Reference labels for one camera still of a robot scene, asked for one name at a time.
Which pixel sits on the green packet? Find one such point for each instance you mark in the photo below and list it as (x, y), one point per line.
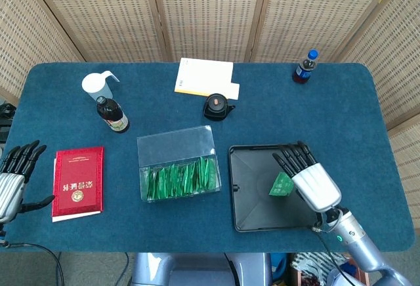
(280, 186)

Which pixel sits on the grey robot torso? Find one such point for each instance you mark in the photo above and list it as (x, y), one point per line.
(197, 269)

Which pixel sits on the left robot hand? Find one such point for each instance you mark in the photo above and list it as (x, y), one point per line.
(10, 191)

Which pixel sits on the blue table cloth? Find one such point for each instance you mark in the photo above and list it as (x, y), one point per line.
(344, 118)

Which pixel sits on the cola bottle blue cap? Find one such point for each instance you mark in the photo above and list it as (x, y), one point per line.
(303, 71)

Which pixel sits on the black equipment pile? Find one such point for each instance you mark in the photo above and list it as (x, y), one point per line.
(5, 115)

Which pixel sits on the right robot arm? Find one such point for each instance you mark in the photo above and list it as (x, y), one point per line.
(361, 243)

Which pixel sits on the white plastic jug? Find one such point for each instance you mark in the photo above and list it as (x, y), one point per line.
(95, 84)

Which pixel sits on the transparent plastic box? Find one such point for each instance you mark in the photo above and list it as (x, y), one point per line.
(170, 145)

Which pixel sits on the black teapot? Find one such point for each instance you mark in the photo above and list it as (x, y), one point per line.
(215, 107)

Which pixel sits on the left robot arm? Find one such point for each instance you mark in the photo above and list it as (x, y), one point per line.
(2, 233)

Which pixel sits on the clear bag of green items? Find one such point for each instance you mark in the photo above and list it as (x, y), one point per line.
(180, 179)

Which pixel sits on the black plastic tray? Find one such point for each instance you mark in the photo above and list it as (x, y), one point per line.
(252, 187)

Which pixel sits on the woven folding screen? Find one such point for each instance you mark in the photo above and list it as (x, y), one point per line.
(210, 13)

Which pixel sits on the dark glass bottle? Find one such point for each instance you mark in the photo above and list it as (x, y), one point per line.
(113, 113)

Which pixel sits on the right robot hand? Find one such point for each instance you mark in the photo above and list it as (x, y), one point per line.
(316, 184)

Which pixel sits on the white book yellow edge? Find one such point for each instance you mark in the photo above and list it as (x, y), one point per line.
(203, 74)

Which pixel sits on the white paper card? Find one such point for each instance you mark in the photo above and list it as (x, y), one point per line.
(234, 90)

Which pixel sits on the red certificate book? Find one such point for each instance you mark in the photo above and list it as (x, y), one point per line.
(78, 177)

